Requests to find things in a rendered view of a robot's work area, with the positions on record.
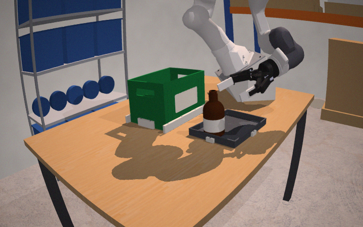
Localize green plastic crate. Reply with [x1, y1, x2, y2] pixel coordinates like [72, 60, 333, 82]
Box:
[127, 68, 205, 130]

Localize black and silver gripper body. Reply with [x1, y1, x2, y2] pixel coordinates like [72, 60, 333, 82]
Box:
[251, 59, 279, 81]

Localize brown glass bottle with white label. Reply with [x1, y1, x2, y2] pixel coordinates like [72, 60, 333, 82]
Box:
[203, 90, 225, 137]

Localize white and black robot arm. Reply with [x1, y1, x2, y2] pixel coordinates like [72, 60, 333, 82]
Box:
[182, 0, 304, 77]

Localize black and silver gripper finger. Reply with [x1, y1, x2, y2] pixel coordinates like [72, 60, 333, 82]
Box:
[239, 70, 274, 102]
[217, 68, 258, 91]

